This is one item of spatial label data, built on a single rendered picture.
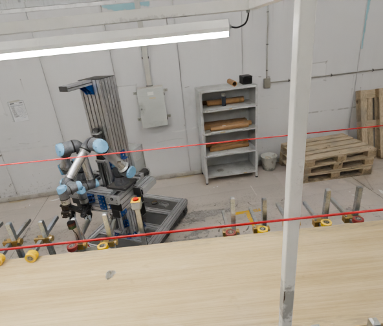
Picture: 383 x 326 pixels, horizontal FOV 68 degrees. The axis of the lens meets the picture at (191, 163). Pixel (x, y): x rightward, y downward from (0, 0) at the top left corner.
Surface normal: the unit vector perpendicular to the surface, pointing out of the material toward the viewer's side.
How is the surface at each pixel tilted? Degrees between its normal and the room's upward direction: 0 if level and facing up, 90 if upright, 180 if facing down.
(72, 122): 90
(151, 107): 90
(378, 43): 90
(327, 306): 0
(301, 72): 90
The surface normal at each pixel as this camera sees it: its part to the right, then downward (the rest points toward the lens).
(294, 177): 0.05, 0.41
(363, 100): 0.07, 0.14
